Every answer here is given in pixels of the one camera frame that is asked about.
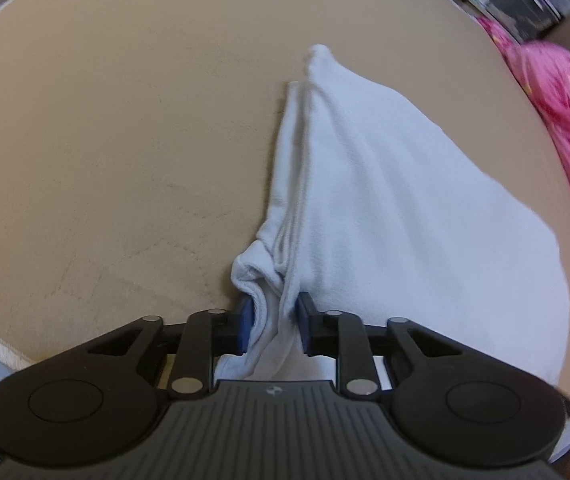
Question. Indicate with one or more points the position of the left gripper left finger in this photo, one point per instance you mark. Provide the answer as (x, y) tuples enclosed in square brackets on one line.
[(99, 399)]

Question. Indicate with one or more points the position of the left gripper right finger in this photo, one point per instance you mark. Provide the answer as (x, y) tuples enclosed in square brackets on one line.
[(451, 401)]

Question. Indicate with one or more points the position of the white small garment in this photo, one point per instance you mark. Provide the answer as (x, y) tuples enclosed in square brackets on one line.
[(375, 211)]

